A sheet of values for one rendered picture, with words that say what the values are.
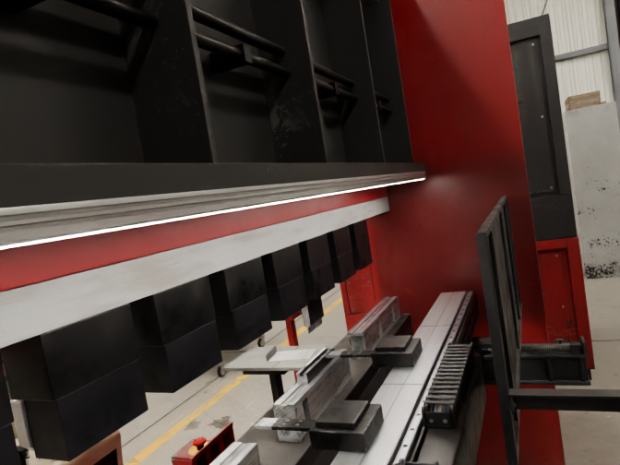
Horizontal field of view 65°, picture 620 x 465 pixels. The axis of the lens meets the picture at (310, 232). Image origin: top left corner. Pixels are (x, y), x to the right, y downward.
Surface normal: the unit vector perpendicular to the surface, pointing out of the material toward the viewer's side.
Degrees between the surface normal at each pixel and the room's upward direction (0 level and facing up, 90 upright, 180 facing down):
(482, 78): 90
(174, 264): 90
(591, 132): 90
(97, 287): 90
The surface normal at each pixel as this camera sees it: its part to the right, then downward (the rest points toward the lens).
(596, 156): -0.38, 0.13
